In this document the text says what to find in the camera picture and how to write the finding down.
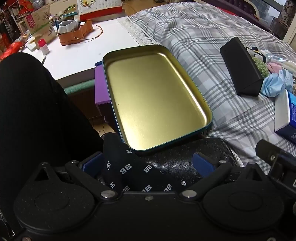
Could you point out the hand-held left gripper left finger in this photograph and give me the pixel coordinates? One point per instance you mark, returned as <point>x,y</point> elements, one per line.
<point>91,165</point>

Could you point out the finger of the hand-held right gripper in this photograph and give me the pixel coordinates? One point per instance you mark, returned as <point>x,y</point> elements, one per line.
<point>272,153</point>

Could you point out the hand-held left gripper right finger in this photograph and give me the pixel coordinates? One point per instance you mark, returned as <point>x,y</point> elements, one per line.
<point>203,163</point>

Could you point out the black sock with white print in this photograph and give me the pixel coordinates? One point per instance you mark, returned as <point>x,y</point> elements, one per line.
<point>129,166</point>

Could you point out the blue face mask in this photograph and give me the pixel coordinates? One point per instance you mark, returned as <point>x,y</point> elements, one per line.
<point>274,84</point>

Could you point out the green plush toy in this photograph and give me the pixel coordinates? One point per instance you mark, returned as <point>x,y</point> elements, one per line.
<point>260,66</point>

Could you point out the gold metal tin tray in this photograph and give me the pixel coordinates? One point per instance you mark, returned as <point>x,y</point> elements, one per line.
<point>150,92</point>

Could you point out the black glossy speckled seat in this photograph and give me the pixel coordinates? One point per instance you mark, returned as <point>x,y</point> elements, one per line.
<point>175,160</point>

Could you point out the blue and white tissue pack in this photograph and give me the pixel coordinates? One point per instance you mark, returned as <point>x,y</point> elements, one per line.
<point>283,111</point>

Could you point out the person's black trouser leg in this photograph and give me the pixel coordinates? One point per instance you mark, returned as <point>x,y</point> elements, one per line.
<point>34,115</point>

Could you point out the purple box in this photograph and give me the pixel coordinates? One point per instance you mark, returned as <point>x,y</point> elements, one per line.
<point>100,88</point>

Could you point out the green table edge guard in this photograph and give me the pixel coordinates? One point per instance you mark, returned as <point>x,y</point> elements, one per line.
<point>78,87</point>

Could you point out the pink cloth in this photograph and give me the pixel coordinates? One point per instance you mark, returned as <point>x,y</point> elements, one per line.
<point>275,66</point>

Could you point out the black glasses case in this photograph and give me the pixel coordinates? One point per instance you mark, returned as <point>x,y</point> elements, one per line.
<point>240,67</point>

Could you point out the black and white plush toy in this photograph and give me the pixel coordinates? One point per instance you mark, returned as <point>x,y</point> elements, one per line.
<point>255,52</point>

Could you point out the red-capped white bottle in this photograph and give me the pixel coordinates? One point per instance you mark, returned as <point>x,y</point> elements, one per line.
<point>43,47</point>

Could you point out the grey plaid blanket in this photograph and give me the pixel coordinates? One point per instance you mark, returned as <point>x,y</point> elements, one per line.
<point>196,34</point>

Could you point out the orange leather desk organizer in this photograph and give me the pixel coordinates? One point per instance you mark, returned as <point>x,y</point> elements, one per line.
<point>76,37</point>

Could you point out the white lace trim cloth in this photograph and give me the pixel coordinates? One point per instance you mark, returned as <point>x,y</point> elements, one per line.
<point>136,30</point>

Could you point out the glass window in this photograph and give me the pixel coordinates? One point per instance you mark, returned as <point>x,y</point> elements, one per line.
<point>268,9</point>

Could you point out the dark patterned curtain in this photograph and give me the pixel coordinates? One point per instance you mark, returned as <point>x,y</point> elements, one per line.
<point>289,9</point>

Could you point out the purple chaise sofa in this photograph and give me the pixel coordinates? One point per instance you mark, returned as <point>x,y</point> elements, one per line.
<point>231,9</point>

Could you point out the brown paper bag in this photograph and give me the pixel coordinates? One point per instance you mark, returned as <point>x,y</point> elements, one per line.
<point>40,23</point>

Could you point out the desk calendar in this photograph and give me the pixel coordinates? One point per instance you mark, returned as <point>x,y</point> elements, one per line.
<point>99,9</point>

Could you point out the pile of red gift packages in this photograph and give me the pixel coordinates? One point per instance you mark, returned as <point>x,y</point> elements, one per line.
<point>9,27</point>

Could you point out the blue and white porcelain vase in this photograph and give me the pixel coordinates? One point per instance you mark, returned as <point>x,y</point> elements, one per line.
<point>38,3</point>

